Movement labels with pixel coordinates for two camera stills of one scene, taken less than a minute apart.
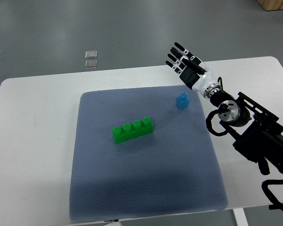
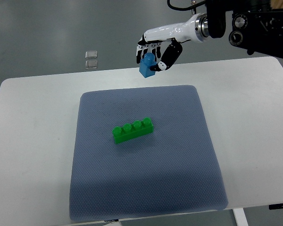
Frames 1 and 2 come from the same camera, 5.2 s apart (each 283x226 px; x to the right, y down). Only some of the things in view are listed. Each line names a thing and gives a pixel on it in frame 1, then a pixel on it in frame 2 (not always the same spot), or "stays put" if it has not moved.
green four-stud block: x=129 y=132 stays put
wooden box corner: x=270 y=5 stays put
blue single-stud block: x=183 y=100 -> x=145 y=63
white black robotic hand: x=195 y=73 -> x=172 y=36
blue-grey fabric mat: x=173 y=170 stays put
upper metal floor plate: x=91 y=54 stays put
